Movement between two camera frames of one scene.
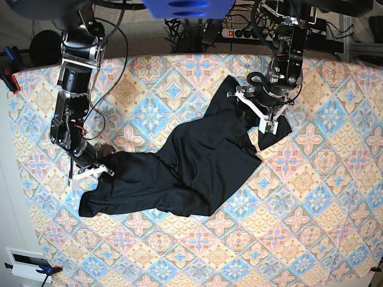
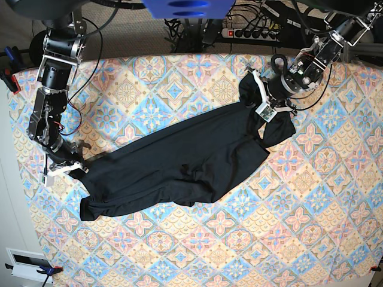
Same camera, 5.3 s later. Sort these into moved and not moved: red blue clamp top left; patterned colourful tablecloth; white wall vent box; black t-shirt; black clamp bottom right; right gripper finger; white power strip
Moved: black t-shirt; right gripper finger
Not moved: patterned colourful tablecloth; red blue clamp top left; white power strip; black clamp bottom right; white wall vent box
